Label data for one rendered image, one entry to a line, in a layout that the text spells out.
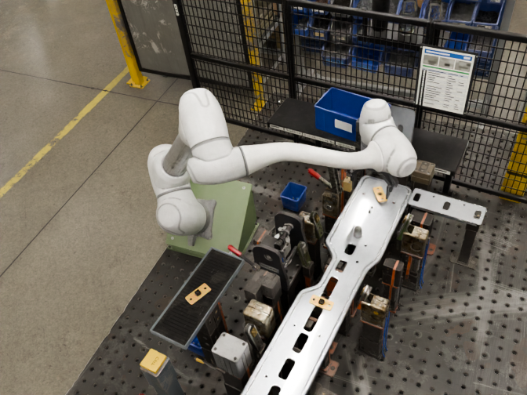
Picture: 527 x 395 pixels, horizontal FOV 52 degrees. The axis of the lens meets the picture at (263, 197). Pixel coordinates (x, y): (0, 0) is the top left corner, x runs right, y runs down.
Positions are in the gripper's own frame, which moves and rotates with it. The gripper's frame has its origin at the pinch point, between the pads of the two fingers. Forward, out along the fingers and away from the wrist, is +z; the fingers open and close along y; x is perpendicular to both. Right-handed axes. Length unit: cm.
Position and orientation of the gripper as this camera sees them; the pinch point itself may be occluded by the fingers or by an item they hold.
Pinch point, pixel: (371, 190)
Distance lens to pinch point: 210.5
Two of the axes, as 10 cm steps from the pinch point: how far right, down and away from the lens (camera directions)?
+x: 4.8, -6.8, 5.6
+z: 1.1, 6.8, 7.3
